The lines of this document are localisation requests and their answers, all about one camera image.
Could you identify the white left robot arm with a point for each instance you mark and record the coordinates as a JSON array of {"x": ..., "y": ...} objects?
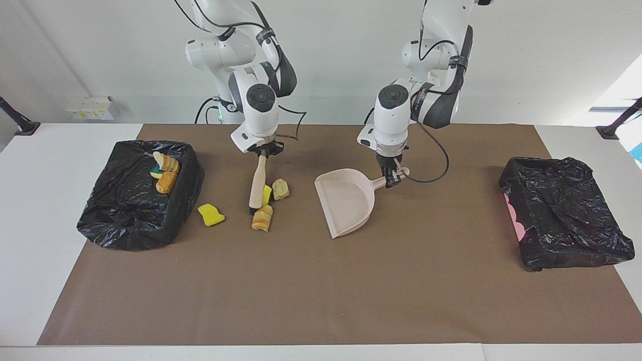
[{"x": 393, "y": 120}]

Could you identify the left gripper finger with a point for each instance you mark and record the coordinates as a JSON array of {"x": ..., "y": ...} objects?
[
  {"x": 387, "y": 178},
  {"x": 397, "y": 176}
]

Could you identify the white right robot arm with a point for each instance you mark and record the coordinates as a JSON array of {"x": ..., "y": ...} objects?
[{"x": 261, "y": 115}]

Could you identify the black bag lined pink bin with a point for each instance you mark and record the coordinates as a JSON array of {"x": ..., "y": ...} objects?
[{"x": 562, "y": 210}]

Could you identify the yellow sponge piece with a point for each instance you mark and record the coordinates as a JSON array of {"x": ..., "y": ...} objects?
[
  {"x": 210, "y": 215},
  {"x": 267, "y": 194}
]

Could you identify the striped croissant bread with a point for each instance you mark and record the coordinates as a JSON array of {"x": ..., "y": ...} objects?
[{"x": 262, "y": 218}]

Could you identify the golden croissant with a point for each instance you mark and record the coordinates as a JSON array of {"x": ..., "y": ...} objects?
[{"x": 168, "y": 162}]

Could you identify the white wall socket box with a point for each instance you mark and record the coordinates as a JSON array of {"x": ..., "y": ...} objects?
[{"x": 90, "y": 108}]

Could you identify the brown table mat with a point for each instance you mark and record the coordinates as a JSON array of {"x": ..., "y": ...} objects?
[{"x": 301, "y": 301}]

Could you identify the pale dumpling shaped bread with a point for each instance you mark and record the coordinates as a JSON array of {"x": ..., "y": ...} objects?
[{"x": 281, "y": 189}]

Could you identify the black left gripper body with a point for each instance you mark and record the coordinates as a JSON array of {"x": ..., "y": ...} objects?
[{"x": 389, "y": 160}]

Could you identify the blue object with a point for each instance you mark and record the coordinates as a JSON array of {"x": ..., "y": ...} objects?
[{"x": 638, "y": 153}]

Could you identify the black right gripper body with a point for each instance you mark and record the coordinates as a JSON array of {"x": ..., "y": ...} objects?
[{"x": 267, "y": 148}]

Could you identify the yellow sponge green backing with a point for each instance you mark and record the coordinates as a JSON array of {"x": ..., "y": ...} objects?
[{"x": 156, "y": 172}]

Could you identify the beige plastic dustpan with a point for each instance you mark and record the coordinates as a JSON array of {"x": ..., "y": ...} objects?
[{"x": 348, "y": 200}]

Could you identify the brown bread roll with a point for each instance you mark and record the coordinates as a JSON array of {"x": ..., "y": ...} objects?
[{"x": 166, "y": 183}]

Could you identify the black camera stand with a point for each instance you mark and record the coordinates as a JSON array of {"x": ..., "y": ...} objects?
[
  {"x": 22, "y": 126},
  {"x": 614, "y": 128}
]

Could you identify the beige hand brush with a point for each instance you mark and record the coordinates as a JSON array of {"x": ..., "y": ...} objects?
[{"x": 258, "y": 180}]

